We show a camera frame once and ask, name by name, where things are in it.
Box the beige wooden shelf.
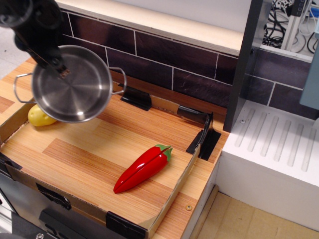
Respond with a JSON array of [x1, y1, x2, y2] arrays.
[[57, 0, 244, 56]]

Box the stainless steel pot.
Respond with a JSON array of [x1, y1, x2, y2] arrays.
[[13, 45, 127, 124]]

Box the red toy chili pepper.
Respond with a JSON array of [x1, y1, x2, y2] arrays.
[[113, 144, 173, 194]]

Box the white ridged drainboard unit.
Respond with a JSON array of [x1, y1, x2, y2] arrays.
[[216, 101, 319, 230]]

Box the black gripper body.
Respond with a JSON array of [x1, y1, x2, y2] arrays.
[[9, 0, 64, 70]]

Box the tangled black cables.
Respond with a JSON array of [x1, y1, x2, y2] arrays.
[[263, 0, 319, 54]]

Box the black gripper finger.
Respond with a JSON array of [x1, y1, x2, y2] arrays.
[[56, 65, 70, 79]]

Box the brass screw grommet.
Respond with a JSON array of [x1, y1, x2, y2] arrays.
[[185, 205, 192, 211]]

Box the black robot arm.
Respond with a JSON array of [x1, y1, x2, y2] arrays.
[[0, 0, 70, 78]]

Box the cardboard fence with black tape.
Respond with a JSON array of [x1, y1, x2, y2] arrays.
[[0, 88, 222, 239]]

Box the yellow toy potato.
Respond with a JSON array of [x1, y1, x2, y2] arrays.
[[27, 105, 57, 126]]

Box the dark grey vertical post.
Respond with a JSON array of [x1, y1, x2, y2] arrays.
[[223, 0, 272, 132]]

